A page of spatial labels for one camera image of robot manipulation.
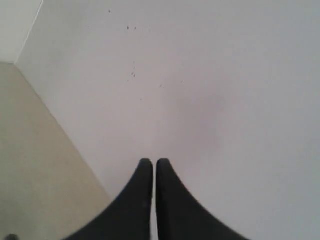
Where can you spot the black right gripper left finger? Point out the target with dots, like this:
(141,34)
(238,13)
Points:
(128,217)

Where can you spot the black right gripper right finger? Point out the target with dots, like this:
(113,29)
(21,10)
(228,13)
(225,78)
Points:
(179,215)

